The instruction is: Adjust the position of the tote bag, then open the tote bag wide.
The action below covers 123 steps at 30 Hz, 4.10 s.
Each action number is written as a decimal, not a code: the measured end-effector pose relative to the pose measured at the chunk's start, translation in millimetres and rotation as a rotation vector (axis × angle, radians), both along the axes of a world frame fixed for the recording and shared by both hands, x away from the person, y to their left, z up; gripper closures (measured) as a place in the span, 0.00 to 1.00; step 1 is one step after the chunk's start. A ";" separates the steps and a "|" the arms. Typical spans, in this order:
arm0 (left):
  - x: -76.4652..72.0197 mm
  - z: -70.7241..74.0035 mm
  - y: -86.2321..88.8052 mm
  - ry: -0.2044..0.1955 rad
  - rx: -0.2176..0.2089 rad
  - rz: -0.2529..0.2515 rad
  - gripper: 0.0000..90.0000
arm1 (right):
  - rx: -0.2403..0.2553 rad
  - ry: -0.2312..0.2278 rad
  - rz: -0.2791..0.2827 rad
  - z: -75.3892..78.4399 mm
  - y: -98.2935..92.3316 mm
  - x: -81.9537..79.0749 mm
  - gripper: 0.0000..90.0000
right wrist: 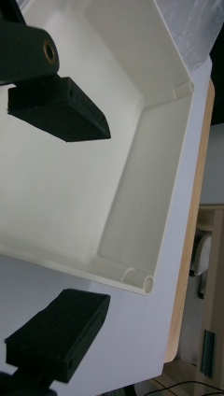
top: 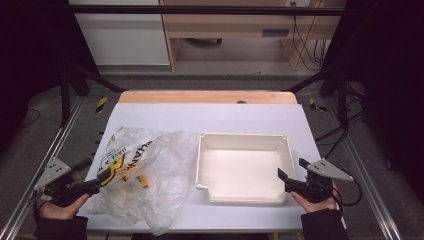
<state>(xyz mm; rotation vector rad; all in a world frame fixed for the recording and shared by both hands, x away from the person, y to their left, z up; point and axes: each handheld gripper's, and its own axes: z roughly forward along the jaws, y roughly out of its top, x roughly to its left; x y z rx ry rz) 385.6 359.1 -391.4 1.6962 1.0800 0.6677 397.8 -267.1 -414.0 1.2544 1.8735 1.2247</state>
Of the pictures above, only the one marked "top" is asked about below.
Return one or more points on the clear printed plastic bag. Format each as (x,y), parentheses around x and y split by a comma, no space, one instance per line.
(163,166)

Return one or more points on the yellow black tape strip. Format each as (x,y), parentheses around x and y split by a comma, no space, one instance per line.
(315,105)
(101,104)

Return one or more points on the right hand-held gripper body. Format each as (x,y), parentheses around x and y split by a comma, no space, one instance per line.
(316,188)

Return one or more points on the person's right hand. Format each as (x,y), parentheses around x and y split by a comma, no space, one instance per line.
(315,206)

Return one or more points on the black horizontal bar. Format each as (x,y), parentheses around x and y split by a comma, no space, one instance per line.
(206,10)

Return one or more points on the light wooden desk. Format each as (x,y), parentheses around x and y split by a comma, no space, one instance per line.
(230,25)

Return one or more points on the white cabinet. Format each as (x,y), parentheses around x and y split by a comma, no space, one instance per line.
(123,40)

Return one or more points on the aluminium frame rail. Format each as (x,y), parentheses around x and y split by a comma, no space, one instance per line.
(363,166)
(40,160)

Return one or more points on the white plastic tray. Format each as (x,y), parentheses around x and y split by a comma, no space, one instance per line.
(243,170)

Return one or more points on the person's left hand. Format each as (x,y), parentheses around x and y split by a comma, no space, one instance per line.
(61,211)

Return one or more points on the white table mat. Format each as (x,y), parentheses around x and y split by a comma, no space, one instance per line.
(213,118)

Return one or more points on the black metal stand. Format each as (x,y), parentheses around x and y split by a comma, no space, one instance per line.
(65,96)
(342,96)

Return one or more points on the black curtain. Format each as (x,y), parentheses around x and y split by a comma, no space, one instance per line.
(30,60)
(390,83)

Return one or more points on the yellow box with green print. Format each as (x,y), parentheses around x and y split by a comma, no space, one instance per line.
(142,181)

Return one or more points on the white wall socket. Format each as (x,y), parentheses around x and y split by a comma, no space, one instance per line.
(296,3)

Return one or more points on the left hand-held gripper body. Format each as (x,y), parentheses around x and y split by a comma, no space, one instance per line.
(55,173)

